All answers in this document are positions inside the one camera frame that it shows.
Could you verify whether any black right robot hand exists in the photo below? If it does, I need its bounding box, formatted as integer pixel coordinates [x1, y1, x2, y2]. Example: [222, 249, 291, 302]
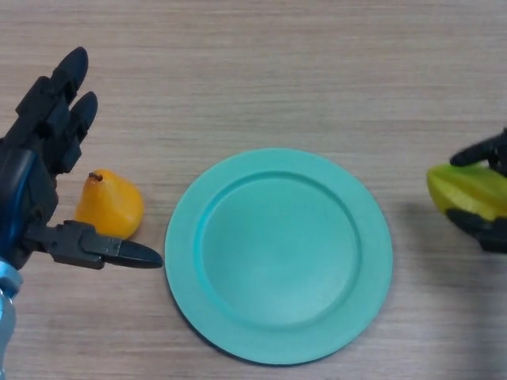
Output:
[446, 128, 507, 254]

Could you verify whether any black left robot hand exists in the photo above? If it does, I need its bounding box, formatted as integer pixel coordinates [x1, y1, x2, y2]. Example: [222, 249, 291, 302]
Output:
[0, 46, 164, 272]

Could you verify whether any yellow green starfruit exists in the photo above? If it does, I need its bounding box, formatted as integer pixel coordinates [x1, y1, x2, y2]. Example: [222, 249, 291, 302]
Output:
[425, 160, 507, 222]

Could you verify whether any teal green round plate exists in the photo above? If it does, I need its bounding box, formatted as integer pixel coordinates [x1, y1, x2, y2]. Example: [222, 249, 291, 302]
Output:
[164, 148, 394, 364]

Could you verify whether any orange yellow pear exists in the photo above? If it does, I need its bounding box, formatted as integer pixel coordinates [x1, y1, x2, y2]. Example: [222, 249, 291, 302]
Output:
[74, 169, 144, 241]

